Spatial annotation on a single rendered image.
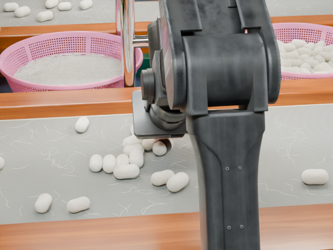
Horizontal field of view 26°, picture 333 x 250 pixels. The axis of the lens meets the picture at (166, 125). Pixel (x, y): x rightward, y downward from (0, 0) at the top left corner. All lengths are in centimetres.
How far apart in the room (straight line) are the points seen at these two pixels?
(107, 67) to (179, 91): 80
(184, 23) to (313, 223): 37
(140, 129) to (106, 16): 66
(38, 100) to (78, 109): 7
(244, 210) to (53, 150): 54
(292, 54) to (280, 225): 61
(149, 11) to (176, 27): 105
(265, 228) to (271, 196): 11
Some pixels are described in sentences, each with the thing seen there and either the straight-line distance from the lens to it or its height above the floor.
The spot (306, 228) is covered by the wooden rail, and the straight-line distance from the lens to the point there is 89.
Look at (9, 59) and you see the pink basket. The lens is 140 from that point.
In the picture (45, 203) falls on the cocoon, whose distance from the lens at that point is 95.
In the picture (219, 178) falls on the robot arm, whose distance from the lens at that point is 61.
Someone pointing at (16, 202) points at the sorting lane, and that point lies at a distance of 99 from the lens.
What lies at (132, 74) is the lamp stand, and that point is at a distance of 123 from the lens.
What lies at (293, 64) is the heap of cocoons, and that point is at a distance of 141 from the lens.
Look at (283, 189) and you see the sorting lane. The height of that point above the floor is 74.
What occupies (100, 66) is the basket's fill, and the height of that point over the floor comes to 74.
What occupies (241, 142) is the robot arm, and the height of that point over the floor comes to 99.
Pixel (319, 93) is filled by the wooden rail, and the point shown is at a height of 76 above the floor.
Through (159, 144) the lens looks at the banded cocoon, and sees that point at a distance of 106.
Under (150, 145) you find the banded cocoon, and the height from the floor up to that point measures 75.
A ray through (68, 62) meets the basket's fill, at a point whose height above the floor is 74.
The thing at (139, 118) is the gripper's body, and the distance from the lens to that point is 102.
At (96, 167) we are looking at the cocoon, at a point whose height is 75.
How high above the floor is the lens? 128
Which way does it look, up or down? 28 degrees down
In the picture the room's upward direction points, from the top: straight up
